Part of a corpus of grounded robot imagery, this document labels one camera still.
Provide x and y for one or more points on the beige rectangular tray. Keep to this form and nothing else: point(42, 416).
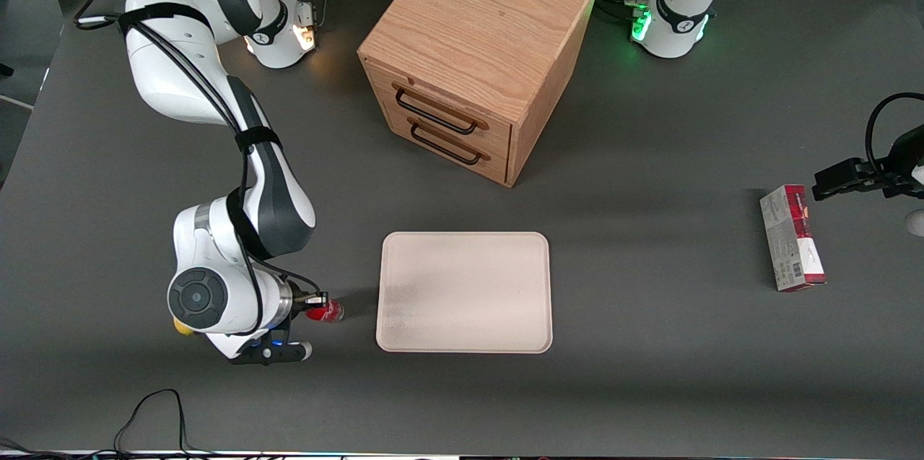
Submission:
point(465, 294)

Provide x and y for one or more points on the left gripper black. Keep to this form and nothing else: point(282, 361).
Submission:
point(892, 175)

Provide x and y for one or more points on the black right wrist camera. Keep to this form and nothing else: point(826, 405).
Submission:
point(314, 299)

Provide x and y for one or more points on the small red coke bottle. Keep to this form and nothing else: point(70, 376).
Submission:
point(329, 313)

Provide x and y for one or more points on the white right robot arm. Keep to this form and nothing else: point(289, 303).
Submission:
point(166, 77)

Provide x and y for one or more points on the yellow lemon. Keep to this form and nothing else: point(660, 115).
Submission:
point(182, 328)

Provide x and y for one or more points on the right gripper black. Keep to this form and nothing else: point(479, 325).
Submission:
point(300, 300)

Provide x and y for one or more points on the wooden drawer cabinet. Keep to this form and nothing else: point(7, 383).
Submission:
point(476, 19)

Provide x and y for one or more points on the red and white carton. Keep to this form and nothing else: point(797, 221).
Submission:
point(790, 240)

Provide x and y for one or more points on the wooden drawer front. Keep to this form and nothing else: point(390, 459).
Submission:
point(498, 135)
point(498, 160)

